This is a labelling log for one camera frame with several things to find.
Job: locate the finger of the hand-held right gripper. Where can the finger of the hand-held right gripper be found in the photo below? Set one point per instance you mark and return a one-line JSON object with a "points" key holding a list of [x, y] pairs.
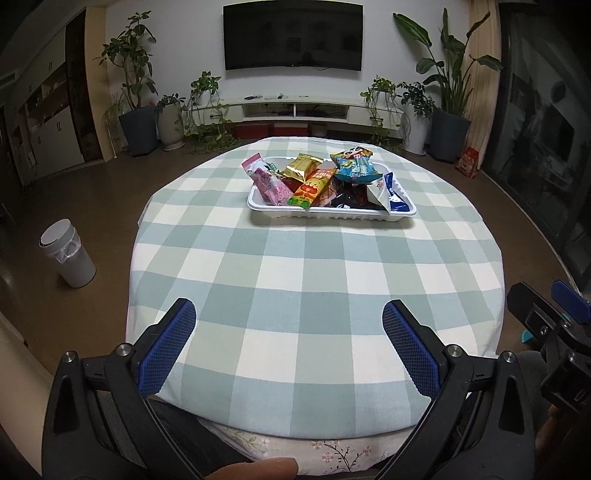
{"points": [[531, 307], [568, 293]]}

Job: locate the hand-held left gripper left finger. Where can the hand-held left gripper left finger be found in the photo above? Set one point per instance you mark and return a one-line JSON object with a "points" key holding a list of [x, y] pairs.
{"points": [[168, 346]]}

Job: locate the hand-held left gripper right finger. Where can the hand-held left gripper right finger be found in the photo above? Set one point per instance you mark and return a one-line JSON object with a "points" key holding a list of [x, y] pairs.
{"points": [[411, 350]]}

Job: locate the dark blue cake packet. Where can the dark blue cake packet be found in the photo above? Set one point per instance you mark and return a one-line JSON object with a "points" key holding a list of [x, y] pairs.
{"points": [[400, 201]]}

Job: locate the white snack packet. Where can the white snack packet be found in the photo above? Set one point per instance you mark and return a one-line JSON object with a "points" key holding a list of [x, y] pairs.
{"points": [[376, 194]]}

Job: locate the black snack packet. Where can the black snack packet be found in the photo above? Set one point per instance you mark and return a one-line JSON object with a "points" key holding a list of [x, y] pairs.
{"points": [[355, 198]]}

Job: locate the white plastic tray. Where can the white plastic tray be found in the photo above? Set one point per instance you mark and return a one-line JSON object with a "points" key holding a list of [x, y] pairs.
{"points": [[323, 213]]}

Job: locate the orange cartoon snack packet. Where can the orange cartoon snack packet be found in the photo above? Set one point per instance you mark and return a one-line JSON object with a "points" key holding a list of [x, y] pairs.
{"points": [[310, 189]]}

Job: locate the light blue cartoon snack packet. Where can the light blue cartoon snack packet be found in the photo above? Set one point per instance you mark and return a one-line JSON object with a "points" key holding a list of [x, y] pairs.
{"points": [[355, 168]]}

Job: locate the pink snack packet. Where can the pink snack packet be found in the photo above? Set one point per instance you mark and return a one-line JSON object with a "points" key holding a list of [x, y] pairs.
{"points": [[268, 182]]}

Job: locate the gold snack packet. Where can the gold snack packet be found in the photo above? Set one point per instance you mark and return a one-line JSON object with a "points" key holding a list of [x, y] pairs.
{"points": [[302, 167]]}

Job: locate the person's left hand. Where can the person's left hand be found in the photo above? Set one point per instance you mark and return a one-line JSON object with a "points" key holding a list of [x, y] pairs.
{"points": [[258, 468]]}

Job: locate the teal plastic stool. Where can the teal plastic stool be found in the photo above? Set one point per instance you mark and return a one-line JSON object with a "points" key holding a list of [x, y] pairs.
{"points": [[525, 336]]}

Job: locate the white trash bin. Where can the white trash bin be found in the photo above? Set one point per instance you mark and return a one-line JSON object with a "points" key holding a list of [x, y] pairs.
{"points": [[76, 265]]}

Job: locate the green white checkered tablecloth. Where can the green white checkered tablecloth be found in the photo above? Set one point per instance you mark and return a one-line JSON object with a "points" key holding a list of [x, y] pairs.
{"points": [[300, 286]]}

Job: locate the floral under cloth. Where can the floral under cloth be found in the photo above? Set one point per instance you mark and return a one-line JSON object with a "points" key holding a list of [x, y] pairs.
{"points": [[332, 454]]}

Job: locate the glass sliding door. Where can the glass sliding door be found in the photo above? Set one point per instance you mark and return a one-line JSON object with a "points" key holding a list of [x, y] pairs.
{"points": [[540, 138]]}

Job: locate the red box on floor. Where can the red box on floor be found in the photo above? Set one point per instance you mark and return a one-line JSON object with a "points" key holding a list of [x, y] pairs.
{"points": [[467, 162]]}

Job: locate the large-leaf plant dark pot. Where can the large-leaf plant dark pot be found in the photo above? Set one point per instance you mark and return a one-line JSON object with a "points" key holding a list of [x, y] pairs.
{"points": [[450, 136]]}

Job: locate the bushy plant white pot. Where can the bushy plant white pot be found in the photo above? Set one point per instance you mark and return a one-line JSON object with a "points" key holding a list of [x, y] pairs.
{"points": [[418, 134]]}

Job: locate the tall tree plant dark pot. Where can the tall tree plant dark pot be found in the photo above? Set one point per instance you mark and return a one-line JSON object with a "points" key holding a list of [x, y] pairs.
{"points": [[138, 131]]}

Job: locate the small plant grey patterned pot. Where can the small plant grey patterned pot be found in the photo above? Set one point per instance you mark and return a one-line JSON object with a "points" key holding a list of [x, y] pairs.
{"points": [[171, 129]]}

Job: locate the beige curtain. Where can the beige curtain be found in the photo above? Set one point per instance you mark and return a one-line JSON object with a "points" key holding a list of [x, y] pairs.
{"points": [[482, 92]]}

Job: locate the white television console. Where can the white television console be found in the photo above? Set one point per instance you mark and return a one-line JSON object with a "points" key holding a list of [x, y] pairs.
{"points": [[369, 113]]}

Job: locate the trailing vine plant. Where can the trailing vine plant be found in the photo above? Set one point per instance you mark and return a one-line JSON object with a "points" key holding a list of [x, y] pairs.
{"points": [[205, 85]]}

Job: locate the black wall television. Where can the black wall television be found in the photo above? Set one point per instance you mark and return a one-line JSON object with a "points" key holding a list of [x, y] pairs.
{"points": [[293, 37]]}

